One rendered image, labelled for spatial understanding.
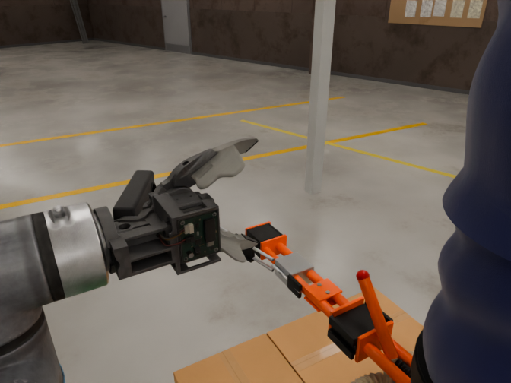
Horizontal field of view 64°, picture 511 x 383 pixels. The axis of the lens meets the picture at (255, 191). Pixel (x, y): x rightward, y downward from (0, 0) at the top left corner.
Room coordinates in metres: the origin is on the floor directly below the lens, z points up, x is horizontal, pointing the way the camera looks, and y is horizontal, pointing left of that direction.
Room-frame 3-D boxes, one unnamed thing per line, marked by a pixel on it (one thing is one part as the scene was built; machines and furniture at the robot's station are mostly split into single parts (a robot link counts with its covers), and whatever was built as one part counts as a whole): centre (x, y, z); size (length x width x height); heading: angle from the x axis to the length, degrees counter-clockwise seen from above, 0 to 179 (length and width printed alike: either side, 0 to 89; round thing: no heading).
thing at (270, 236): (0.89, -0.03, 1.24); 0.08 x 0.07 x 0.05; 30
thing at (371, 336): (0.58, -0.20, 1.24); 0.10 x 0.08 x 0.06; 120
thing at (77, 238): (0.35, 0.18, 1.58); 0.09 x 0.05 x 0.10; 30
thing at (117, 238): (0.39, 0.11, 1.58); 0.12 x 0.09 x 0.08; 120
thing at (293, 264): (0.77, -0.09, 1.23); 0.07 x 0.07 x 0.04; 30
